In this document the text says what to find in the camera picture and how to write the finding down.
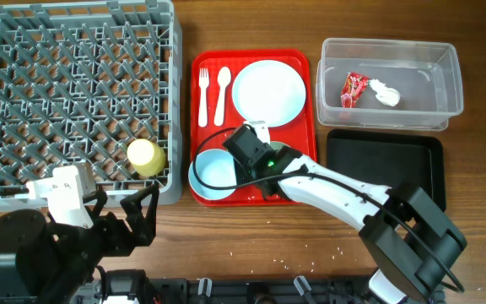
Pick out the clear plastic waste bin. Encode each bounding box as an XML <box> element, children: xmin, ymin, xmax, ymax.
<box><xmin>316</xmin><ymin>38</ymin><xmax>464</xmax><ymax>131</ymax></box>

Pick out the yellow plastic cup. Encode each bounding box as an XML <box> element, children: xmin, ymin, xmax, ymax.
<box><xmin>127</xmin><ymin>138</ymin><xmax>166</xmax><ymax>176</ymax></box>

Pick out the white plastic spoon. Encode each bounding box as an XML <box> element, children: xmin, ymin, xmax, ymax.
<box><xmin>213</xmin><ymin>67</ymin><xmax>231</xmax><ymax>127</ymax></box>

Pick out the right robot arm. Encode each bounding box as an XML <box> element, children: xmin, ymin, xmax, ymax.
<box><xmin>223</xmin><ymin>124</ymin><xmax>467</xmax><ymax>303</ymax></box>

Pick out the large light blue plate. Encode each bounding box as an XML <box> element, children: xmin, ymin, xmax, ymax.
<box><xmin>231</xmin><ymin>60</ymin><xmax>306</xmax><ymax>128</ymax></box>

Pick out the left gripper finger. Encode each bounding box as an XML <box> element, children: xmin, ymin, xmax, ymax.
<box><xmin>120</xmin><ymin>182</ymin><xmax>159</xmax><ymax>247</ymax></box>
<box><xmin>83</xmin><ymin>187</ymin><xmax>108</xmax><ymax>220</ymax></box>

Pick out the white napkin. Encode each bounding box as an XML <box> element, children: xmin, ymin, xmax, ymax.
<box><xmin>369</xmin><ymin>79</ymin><xmax>401</xmax><ymax>106</ymax></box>

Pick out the white plastic fork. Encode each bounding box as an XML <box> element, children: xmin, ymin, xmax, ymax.
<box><xmin>198</xmin><ymin>68</ymin><xmax>209</xmax><ymax>128</ymax></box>

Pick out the grey plastic dishwasher rack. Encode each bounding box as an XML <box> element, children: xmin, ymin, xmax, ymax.
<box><xmin>0</xmin><ymin>0</ymin><xmax>183</xmax><ymax>212</ymax></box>

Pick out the red snack wrapper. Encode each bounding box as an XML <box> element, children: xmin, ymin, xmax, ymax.
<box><xmin>341</xmin><ymin>72</ymin><xmax>370</xmax><ymax>108</ymax></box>

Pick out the black plastic tray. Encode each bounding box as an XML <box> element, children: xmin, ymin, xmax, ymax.
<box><xmin>327</xmin><ymin>129</ymin><xmax>446</xmax><ymax>210</ymax></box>

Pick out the green bowl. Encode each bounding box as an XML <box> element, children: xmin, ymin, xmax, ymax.
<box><xmin>269</xmin><ymin>141</ymin><xmax>288</xmax><ymax>151</ymax></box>

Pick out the right black cable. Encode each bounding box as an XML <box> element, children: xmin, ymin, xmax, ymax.
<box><xmin>191</xmin><ymin>126</ymin><xmax>466</xmax><ymax>295</ymax></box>

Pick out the small light blue saucer bowl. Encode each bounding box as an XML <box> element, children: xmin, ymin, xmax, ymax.
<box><xmin>188</xmin><ymin>149</ymin><xmax>236</xmax><ymax>200</ymax></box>

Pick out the red plastic serving tray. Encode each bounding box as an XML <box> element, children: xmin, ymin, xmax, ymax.
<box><xmin>189</xmin><ymin>48</ymin><xmax>321</xmax><ymax>208</ymax></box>

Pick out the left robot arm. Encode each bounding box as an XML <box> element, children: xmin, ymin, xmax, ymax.
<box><xmin>0</xmin><ymin>183</ymin><xmax>159</xmax><ymax>303</ymax></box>

